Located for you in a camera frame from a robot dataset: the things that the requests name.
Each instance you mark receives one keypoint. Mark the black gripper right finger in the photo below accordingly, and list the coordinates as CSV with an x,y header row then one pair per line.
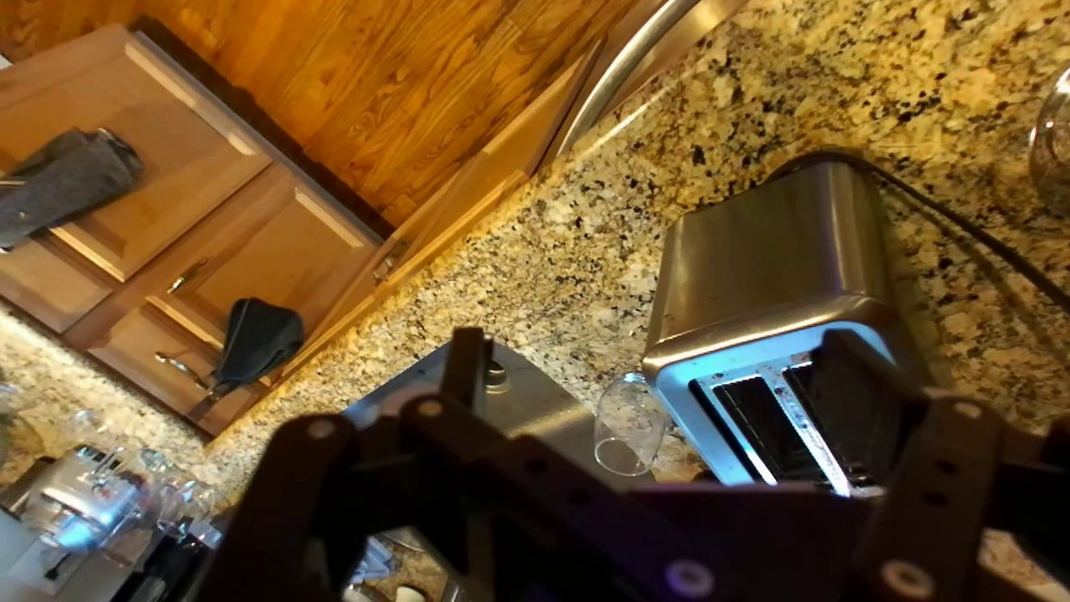
x,y
952,470

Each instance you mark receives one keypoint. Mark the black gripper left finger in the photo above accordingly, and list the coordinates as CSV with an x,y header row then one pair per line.
x,y
508,517

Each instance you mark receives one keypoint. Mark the stainless steel sink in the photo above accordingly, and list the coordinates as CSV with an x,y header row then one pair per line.
x,y
521,398

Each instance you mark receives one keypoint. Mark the clear drinking glass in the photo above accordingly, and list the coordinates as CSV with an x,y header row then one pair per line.
x,y
630,427

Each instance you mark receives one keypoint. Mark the stainless steel toaster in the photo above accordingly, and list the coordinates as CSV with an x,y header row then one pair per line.
x,y
748,296

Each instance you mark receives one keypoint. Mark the dark hanging towel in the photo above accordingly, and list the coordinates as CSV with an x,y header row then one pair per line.
x,y
254,343
66,178

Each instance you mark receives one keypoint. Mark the black coffee machine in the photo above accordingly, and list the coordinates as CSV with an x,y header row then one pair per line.
x,y
89,530

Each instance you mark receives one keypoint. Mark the stainless steel refrigerator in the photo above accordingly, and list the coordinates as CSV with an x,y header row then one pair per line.
x,y
633,52

